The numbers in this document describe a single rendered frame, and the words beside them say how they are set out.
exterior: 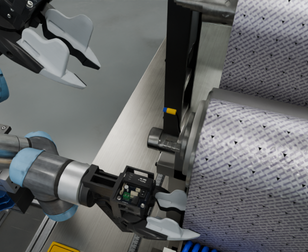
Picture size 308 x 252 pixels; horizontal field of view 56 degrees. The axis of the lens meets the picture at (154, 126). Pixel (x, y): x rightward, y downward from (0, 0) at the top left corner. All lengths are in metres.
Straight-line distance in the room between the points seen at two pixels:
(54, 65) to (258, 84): 0.37
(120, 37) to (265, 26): 2.62
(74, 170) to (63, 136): 1.62
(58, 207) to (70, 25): 0.38
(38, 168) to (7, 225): 1.10
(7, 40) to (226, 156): 0.29
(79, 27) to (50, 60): 0.06
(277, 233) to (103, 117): 1.85
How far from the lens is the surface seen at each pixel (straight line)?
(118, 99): 2.34
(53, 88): 2.56
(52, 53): 0.36
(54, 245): 0.74
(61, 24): 0.41
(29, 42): 0.38
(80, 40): 0.41
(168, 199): 0.54
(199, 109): 0.40
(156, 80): 1.08
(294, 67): 0.56
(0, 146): 0.68
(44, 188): 0.57
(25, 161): 0.59
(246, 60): 0.55
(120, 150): 0.87
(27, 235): 1.59
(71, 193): 0.54
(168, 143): 0.44
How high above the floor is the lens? 1.59
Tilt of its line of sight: 48 degrees down
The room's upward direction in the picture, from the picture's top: straight up
